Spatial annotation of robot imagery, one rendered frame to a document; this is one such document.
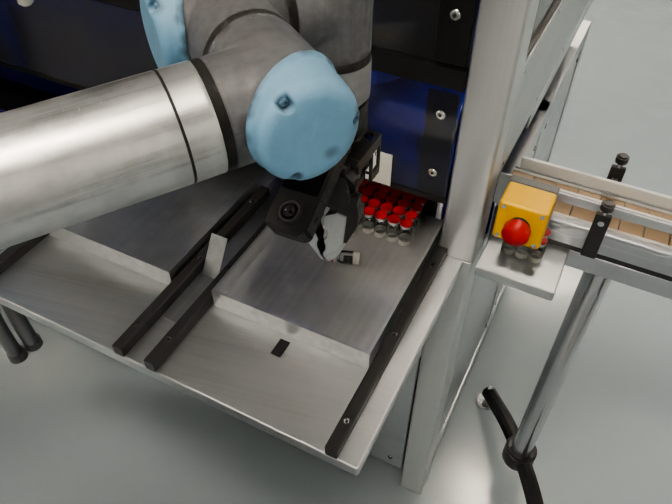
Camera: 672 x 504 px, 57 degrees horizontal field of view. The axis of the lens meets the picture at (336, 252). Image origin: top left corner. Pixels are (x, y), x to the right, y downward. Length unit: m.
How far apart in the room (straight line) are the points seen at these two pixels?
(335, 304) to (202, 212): 0.32
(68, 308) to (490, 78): 0.70
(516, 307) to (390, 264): 1.21
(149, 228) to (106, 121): 0.75
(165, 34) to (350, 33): 0.15
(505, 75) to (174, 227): 0.60
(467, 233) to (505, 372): 1.06
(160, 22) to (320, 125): 0.16
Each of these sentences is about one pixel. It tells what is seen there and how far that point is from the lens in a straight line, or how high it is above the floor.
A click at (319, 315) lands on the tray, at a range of 0.95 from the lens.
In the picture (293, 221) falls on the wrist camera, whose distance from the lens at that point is 0.58.
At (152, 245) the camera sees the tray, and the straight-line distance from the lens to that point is 1.09.
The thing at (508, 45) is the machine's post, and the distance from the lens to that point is 0.82.
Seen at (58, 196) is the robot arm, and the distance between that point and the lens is 0.39.
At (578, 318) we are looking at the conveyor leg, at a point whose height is 0.69.
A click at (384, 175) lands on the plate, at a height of 1.01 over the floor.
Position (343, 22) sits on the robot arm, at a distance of 0.55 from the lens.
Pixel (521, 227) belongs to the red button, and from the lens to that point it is 0.92.
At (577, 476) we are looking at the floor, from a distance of 1.90.
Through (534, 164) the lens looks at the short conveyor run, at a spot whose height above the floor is 0.96.
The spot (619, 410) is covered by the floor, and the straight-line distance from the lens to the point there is 2.05.
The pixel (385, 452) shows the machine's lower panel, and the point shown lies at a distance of 1.66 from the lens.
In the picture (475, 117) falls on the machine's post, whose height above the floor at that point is 1.15.
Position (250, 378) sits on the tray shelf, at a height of 0.88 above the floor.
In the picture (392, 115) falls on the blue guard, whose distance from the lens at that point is 0.92.
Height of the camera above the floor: 1.62
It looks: 45 degrees down
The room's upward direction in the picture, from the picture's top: straight up
